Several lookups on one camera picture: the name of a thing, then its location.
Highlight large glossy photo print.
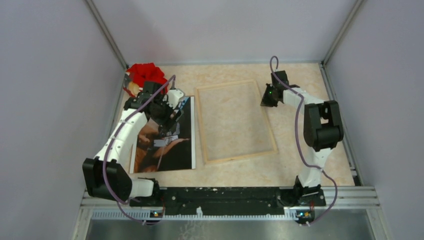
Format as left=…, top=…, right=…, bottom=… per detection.
left=128, top=96, right=196, bottom=174

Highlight wooden picture frame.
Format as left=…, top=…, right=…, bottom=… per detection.
left=194, top=80, right=278, bottom=165

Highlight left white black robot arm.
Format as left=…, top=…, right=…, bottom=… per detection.
left=82, top=81, right=186, bottom=207

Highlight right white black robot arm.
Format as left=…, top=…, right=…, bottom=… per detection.
left=260, top=70, right=344, bottom=206

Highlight red cloth toy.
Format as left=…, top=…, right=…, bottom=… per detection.
left=123, top=62, right=167, bottom=97

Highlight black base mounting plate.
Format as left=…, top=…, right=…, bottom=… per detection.
left=129, top=187, right=326, bottom=216

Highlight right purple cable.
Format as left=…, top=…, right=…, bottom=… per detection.
left=269, top=55, right=339, bottom=227

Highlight purple cable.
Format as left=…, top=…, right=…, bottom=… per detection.
left=269, top=55, right=339, bottom=227
left=101, top=74, right=177, bottom=226

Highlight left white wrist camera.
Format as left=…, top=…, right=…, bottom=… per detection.
left=166, top=88, right=185, bottom=109

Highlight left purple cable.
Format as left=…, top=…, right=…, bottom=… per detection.
left=101, top=74, right=177, bottom=226

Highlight aluminium front rail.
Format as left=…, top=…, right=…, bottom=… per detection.
left=72, top=186, right=392, bottom=240

